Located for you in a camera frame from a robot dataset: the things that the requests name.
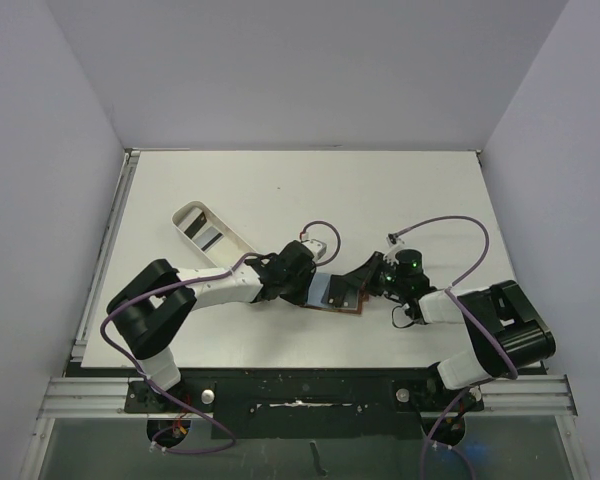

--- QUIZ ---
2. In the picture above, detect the brown leather card holder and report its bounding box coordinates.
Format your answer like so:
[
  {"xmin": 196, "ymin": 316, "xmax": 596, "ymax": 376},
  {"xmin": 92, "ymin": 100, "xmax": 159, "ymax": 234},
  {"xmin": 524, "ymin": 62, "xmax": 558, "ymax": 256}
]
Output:
[{"xmin": 303, "ymin": 273, "xmax": 369, "ymax": 315}]

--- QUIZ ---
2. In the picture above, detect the striped card in tray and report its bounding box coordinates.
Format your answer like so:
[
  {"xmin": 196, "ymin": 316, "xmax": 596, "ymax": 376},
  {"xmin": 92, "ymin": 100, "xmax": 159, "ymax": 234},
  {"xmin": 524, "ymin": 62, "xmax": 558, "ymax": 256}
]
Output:
[{"xmin": 184, "ymin": 211, "xmax": 223, "ymax": 251}]

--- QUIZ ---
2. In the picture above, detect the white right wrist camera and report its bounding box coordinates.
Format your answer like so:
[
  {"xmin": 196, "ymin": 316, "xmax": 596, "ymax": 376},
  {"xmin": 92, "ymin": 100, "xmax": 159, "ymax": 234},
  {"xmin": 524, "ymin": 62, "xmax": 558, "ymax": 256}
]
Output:
[{"xmin": 386, "ymin": 232, "xmax": 406, "ymax": 261}]

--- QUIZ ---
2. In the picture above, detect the aluminium front rail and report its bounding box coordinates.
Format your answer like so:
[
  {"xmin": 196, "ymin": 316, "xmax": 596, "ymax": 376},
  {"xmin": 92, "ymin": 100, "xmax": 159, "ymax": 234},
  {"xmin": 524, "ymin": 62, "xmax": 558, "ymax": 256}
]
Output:
[{"xmin": 38, "ymin": 375, "xmax": 578, "ymax": 419}]

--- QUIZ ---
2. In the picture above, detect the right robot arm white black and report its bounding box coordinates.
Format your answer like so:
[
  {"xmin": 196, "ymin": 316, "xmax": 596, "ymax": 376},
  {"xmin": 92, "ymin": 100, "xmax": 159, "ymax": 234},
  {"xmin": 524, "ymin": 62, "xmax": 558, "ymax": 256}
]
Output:
[{"xmin": 326, "ymin": 247, "xmax": 556, "ymax": 409}]

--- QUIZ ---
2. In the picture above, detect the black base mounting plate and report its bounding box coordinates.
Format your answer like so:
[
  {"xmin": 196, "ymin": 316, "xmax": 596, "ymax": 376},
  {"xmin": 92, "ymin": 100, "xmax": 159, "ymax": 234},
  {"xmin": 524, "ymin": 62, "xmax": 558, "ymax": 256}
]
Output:
[{"xmin": 62, "ymin": 367, "xmax": 486, "ymax": 441}]

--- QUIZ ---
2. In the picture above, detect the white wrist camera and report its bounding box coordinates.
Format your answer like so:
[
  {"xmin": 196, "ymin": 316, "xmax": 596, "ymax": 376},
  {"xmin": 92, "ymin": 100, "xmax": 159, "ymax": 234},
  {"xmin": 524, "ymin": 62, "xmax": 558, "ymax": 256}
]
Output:
[
  {"xmin": 386, "ymin": 232, "xmax": 406, "ymax": 261},
  {"xmin": 302, "ymin": 239, "xmax": 327, "ymax": 263}
]

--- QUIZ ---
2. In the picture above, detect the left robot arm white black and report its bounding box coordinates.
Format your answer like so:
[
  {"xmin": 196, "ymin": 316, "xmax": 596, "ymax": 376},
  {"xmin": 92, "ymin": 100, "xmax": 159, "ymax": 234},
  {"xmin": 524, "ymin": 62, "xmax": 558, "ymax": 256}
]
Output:
[{"xmin": 99, "ymin": 239, "xmax": 341, "ymax": 411}]

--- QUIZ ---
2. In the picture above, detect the aluminium rail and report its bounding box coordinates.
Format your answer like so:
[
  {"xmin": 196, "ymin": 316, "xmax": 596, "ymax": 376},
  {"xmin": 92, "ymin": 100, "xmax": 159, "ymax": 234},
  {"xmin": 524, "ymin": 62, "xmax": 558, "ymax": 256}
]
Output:
[
  {"xmin": 38, "ymin": 375, "xmax": 578, "ymax": 419},
  {"xmin": 69, "ymin": 149, "xmax": 141, "ymax": 362}
]

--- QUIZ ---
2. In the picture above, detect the aluminium left side rail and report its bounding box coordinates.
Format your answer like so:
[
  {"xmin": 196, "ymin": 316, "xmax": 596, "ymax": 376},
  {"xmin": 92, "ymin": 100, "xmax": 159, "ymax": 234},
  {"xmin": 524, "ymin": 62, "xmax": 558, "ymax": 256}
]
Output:
[{"xmin": 69, "ymin": 149, "xmax": 141, "ymax": 362}]

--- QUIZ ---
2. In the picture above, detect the white oblong plastic tray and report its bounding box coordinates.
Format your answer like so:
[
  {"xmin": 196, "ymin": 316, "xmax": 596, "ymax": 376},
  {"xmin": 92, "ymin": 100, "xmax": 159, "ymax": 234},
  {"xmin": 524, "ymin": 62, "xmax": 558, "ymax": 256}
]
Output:
[{"xmin": 171, "ymin": 201, "xmax": 256, "ymax": 267}]

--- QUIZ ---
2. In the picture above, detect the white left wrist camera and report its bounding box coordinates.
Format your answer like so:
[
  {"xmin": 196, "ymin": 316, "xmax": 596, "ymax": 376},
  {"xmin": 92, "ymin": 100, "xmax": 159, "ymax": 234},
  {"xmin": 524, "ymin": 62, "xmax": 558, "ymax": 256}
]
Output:
[{"xmin": 302, "ymin": 239, "xmax": 327, "ymax": 263}]

